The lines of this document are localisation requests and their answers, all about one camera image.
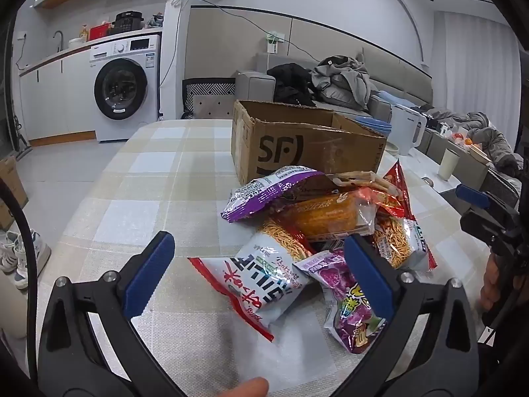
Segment black pressure cooker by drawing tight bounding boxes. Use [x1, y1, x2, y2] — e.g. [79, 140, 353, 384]
[112, 12, 144, 34]

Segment person's left hand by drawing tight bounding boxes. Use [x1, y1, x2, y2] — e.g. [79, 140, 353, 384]
[218, 376, 270, 397]

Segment white red noodle snack packet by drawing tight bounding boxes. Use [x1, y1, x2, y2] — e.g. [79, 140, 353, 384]
[188, 219, 315, 342]

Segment grey sofa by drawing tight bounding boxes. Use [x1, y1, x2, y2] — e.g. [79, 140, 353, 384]
[235, 52, 434, 121]

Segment takeout container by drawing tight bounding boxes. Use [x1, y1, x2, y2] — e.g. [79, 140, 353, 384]
[467, 145, 492, 163]

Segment purple candy packet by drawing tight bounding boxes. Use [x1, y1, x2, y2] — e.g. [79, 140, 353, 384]
[293, 249, 390, 355]

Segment white marble coffee table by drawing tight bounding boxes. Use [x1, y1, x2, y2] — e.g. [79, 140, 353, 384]
[388, 145, 468, 216]

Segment white curtain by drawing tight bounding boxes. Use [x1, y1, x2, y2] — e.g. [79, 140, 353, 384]
[442, 10, 521, 120]

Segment white electric kettle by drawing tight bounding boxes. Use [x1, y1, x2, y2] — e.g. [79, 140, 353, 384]
[390, 105, 427, 157]

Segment black jacket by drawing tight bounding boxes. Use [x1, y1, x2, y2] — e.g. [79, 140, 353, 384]
[266, 63, 317, 107]

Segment grey clothes pile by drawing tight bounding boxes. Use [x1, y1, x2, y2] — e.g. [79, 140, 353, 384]
[311, 55, 379, 106]

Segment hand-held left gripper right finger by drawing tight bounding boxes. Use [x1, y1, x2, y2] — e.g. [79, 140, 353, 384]
[331, 234, 482, 397]

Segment checked tablecloth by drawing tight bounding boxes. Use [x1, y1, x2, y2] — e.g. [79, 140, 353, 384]
[54, 119, 497, 397]

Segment white washing machine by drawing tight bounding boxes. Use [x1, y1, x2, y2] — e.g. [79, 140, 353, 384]
[89, 33, 162, 142]

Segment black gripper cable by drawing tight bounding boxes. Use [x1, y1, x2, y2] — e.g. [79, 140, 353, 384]
[0, 178, 40, 377]

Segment brown cardboard box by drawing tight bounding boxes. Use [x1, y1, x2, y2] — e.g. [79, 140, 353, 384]
[230, 100, 387, 187]

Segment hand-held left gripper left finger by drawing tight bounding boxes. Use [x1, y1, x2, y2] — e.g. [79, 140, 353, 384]
[37, 231, 186, 397]

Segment cream cup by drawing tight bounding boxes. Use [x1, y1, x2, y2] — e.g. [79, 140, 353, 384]
[439, 148, 458, 181]

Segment black white patterned bag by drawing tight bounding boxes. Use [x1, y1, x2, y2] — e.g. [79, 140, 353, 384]
[181, 78, 237, 120]

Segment cardboard box on floor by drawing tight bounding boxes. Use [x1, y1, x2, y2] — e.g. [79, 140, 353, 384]
[0, 156, 29, 230]

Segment grey padded coat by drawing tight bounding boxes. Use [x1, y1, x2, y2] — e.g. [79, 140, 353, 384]
[426, 108, 523, 174]

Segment white sneaker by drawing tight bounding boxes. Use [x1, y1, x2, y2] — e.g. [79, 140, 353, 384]
[0, 231, 21, 274]
[14, 232, 52, 290]

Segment lower kitchen cabinets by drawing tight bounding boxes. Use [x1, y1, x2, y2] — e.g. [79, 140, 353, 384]
[19, 43, 98, 145]

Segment stacked blue bowls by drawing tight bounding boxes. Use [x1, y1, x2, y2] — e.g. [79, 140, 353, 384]
[354, 116, 392, 135]

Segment wall socket with plugs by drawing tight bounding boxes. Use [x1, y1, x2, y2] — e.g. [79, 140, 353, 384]
[262, 31, 286, 55]

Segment purple noodle packet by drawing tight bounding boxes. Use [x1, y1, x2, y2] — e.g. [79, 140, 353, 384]
[221, 165, 331, 224]

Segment person's right hand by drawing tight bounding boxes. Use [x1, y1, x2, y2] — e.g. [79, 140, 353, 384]
[478, 251, 502, 312]

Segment light blue pillow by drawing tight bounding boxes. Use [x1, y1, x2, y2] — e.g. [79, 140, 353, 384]
[378, 90, 414, 108]

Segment clear biscuit packet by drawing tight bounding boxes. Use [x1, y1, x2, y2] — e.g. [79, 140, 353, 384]
[330, 169, 401, 200]

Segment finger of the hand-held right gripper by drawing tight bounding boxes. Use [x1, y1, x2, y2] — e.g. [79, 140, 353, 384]
[460, 211, 525, 257]
[456, 184, 519, 221]

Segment orange clear-wrapped snack packet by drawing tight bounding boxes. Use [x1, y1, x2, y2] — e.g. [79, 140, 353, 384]
[285, 192, 377, 241]

